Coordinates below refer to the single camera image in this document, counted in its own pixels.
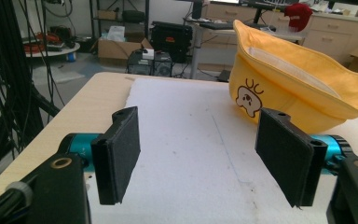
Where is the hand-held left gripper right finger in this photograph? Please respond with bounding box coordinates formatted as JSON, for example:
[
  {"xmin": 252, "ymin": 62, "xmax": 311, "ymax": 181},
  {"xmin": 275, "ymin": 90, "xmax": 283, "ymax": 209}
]
[{"xmin": 255, "ymin": 107, "xmax": 329, "ymax": 208}]

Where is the yellow bucket hat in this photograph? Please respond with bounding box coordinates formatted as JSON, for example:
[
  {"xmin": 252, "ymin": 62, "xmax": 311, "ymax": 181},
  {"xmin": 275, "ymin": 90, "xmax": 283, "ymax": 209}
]
[{"xmin": 228, "ymin": 19, "xmax": 358, "ymax": 135}]

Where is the black equipment case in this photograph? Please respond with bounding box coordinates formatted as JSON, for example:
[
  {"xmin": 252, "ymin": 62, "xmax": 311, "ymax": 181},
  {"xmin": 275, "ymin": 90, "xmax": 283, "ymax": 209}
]
[{"xmin": 149, "ymin": 21, "xmax": 194, "ymax": 63}]

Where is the bundle of black cables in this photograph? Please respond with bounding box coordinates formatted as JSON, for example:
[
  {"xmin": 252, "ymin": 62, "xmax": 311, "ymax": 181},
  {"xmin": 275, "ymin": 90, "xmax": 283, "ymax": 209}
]
[{"xmin": 0, "ymin": 0, "xmax": 66, "ymax": 185}]

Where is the round white table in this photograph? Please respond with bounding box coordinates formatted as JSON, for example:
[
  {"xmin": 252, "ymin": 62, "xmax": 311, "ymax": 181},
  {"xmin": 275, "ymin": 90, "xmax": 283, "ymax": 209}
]
[{"xmin": 22, "ymin": 36, "xmax": 81, "ymax": 63}]

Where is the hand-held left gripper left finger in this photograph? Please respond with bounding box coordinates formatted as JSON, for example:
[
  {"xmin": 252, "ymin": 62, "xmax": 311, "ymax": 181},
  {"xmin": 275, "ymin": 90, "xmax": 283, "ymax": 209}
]
[{"xmin": 90, "ymin": 105, "xmax": 142, "ymax": 206}]

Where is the white foam mat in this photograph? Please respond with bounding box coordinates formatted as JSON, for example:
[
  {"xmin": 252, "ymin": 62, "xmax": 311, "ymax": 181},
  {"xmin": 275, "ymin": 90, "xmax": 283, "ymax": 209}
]
[{"xmin": 86, "ymin": 77, "xmax": 358, "ymax": 224}]

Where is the open cardboard box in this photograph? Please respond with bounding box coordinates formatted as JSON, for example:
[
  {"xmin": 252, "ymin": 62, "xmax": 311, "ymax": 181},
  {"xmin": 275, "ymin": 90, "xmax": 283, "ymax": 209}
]
[{"xmin": 97, "ymin": 25, "xmax": 154, "ymax": 62}]

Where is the wooden drawer cabinet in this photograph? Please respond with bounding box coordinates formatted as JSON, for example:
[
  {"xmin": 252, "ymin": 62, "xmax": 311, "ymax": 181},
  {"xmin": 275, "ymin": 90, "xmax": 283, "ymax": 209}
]
[{"xmin": 204, "ymin": 2, "xmax": 358, "ymax": 64}]

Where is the black computer tower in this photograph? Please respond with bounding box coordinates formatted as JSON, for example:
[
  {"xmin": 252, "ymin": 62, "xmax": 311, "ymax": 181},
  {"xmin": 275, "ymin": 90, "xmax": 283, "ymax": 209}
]
[
  {"xmin": 127, "ymin": 49, "xmax": 154, "ymax": 76},
  {"xmin": 152, "ymin": 51, "xmax": 173, "ymax": 77}
]

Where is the black keyboard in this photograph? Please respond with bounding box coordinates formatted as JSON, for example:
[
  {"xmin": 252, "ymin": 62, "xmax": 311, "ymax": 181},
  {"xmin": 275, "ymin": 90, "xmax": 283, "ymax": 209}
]
[{"xmin": 200, "ymin": 21, "xmax": 269, "ymax": 31}]

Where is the red cap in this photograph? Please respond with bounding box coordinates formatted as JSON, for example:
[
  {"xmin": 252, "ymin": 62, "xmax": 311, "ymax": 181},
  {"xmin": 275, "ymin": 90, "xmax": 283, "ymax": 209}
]
[{"xmin": 283, "ymin": 3, "xmax": 314, "ymax": 33}]

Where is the black metal shelf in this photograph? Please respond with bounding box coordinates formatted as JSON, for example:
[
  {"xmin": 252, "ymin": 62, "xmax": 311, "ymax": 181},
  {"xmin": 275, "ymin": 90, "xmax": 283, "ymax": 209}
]
[{"xmin": 89, "ymin": 0, "xmax": 150, "ymax": 43}]

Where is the orange cable coil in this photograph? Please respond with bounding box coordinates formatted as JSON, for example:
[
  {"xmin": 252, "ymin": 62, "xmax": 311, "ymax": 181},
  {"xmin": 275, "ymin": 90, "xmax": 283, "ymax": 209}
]
[{"xmin": 23, "ymin": 32, "xmax": 62, "ymax": 53}]

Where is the white desk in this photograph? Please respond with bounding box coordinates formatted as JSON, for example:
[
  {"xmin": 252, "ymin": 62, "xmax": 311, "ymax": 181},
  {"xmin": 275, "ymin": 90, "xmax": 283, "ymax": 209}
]
[{"xmin": 183, "ymin": 17, "xmax": 304, "ymax": 80}]

